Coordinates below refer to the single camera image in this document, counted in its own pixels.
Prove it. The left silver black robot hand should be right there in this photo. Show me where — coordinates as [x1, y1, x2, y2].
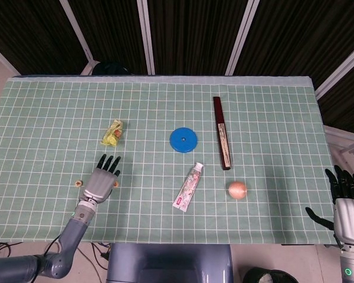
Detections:
[78, 153, 122, 204]

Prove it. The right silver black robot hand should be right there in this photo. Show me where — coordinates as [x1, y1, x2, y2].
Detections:
[305, 164, 354, 248]

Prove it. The crumpled yellow snack wrapper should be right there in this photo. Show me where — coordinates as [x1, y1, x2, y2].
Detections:
[100, 119, 125, 147]

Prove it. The blue plastic disc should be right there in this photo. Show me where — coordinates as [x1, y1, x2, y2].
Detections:
[169, 127, 199, 153]

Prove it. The floral print cream tube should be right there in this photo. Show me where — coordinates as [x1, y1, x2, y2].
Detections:
[172, 162, 205, 212]

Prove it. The black bin with white liner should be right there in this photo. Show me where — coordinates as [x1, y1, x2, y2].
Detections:
[243, 266, 299, 283]

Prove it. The blue-grey robot torso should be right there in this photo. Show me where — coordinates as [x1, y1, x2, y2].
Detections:
[106, 243, 234, 283]

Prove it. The green checked tablecloth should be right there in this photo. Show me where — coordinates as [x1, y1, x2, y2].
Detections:
[0, 75, 336, 245]

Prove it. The peach silky ball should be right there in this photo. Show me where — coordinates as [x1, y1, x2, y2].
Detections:
[228, 180, 248, 200]

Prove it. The dark rounded chair back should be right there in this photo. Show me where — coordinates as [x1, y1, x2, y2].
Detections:
[91, 61, 130, 76]

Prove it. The dark brown partition panel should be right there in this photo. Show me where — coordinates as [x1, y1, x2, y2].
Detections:
[234, 0, 354, 89]
[317, 58, 354, 136]
[147, 0, 250, 76]
[67, 0, 150, 74]
[0, 0, 88, 76]

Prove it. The dark red long box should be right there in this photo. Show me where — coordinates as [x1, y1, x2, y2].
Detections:
[213, 96, 233, 171]

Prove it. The black cable with plug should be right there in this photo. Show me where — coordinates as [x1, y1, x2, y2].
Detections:
[90, 242, 112, 271]

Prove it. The white metal frame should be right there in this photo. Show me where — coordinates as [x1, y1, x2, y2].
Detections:
[323, 125, 354, 166]

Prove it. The black floor cable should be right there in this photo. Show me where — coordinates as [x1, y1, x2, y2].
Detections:
[0, 242, 23, 259]

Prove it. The white partition post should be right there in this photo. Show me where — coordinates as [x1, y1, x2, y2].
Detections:
[58, 0, 100, 76]
[314, 38, 354, 100]
[136, 0, 156, 75]
[225, 0, 260, 76]
[0, 40, 21, 76]

